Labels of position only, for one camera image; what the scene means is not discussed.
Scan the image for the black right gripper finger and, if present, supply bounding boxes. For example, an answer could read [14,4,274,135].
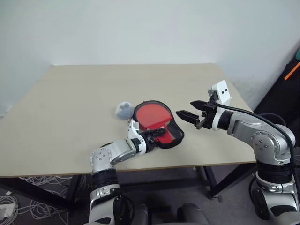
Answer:
[190,100,207,111]
[175,109,202,128]

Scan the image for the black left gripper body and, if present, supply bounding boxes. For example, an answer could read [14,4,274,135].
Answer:
[143,134,161,153]

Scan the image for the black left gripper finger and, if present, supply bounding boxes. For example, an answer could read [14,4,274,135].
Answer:
[147,127,168,139]

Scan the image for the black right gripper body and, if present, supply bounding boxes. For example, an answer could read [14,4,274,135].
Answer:
[196,95,218,131]

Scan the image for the red table tennis paddle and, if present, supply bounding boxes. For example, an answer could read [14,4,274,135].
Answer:
[135,105,175,144]
[132,100,185,150]

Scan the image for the grey fuzzy plush ball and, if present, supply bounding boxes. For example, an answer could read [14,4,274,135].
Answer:
[115,101,135,120]

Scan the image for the dark grey rounded shape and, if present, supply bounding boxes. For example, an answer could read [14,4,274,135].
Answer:
[131,203,150,225]
[176,202,211,225]

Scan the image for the black bag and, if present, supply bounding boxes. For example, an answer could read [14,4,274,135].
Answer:
[254,56,300,132]

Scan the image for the white power strip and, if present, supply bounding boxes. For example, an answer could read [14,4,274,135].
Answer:
[0,203,16,218]

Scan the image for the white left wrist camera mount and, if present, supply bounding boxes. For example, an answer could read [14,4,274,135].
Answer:
[127,120,146,155]

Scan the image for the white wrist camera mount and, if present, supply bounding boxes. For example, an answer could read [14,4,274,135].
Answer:
[207,80,232,131]
[127,120,146,155]

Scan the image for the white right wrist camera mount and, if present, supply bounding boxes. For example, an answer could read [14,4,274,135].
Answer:
[207,80,232,131]

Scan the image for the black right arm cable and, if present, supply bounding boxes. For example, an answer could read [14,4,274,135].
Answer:
[215,103,300,196]

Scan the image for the black metal table frame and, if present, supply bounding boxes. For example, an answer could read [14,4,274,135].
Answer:
[0,164,259,213]

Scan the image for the orange strap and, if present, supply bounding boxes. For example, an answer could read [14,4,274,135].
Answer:
[284,61,300,81]

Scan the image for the white floor cable tangle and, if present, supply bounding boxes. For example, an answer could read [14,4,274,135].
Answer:
[0,174,91,225]

